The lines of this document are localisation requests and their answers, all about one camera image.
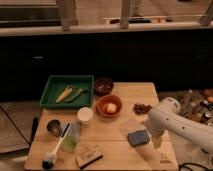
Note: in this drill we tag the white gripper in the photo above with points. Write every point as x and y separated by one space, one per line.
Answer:
156 133

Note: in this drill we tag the blue sponge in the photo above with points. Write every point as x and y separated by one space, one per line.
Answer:
139 137

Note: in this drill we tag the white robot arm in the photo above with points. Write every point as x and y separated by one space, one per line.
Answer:
165 116

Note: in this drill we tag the white paper cup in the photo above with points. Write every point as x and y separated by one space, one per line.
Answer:
85 115

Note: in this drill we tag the green clear plastic cup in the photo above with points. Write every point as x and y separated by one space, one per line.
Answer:
69 143

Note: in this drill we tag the small metal cup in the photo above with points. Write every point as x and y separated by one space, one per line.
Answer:
54 127

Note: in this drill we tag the bunch of dark grapes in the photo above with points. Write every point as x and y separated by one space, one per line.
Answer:
141 109

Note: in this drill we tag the spice bottle rack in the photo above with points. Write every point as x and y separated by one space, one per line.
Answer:
196 107

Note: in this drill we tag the yellow round fruit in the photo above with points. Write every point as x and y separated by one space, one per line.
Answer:
111 108

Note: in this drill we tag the orange bowl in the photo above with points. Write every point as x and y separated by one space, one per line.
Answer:
103 101

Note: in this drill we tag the dark brown bowl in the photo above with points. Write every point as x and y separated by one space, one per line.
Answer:
103 86

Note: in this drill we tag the wooden block eraser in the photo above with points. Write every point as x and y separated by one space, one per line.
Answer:
89 156

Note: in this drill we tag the green vegetable pod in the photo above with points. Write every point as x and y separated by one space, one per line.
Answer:
75 95

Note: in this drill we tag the corn cob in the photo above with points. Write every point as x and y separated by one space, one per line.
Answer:
64 94

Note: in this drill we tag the green plastic tray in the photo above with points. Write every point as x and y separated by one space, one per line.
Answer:
56 84

